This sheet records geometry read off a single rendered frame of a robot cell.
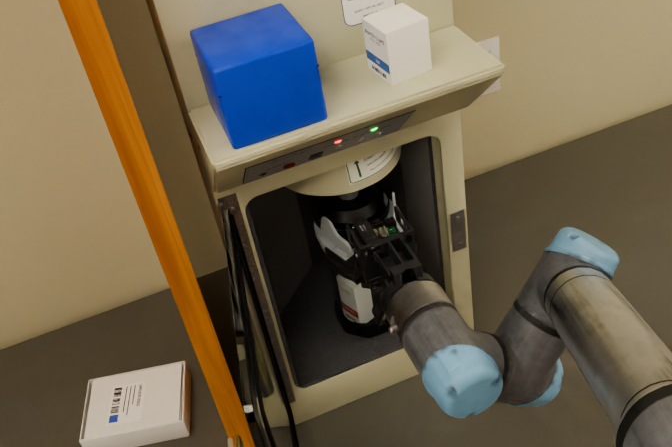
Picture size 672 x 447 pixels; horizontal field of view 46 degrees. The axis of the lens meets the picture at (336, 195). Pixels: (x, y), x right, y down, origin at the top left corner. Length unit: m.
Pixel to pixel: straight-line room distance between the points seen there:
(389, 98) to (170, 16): 0.23
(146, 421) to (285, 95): 0.66
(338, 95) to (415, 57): 0.09
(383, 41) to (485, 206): 0.79
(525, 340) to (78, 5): 0.58
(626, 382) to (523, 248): 0.80
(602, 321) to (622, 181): 0.87
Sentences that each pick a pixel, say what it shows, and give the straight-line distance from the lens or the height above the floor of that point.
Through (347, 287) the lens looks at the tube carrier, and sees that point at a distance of 1.16.
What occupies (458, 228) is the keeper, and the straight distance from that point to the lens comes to 1.11.
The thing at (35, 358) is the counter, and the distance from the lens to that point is 1.52.
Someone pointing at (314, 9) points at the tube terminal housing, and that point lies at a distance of 0.87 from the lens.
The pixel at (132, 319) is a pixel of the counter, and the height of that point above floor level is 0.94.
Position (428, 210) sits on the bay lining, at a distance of 1.14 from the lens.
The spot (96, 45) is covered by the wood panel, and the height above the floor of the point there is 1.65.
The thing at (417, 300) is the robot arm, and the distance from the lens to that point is 0.92.
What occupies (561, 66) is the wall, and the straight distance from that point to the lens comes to 1.66.
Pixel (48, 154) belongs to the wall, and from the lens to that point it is 1.38.
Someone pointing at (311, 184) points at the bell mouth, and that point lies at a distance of 1.02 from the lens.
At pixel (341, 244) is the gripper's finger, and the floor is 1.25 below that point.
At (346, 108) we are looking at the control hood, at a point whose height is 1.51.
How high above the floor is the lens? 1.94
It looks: 38 degrees down
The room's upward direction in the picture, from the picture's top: 11 degrees counter-clockwise
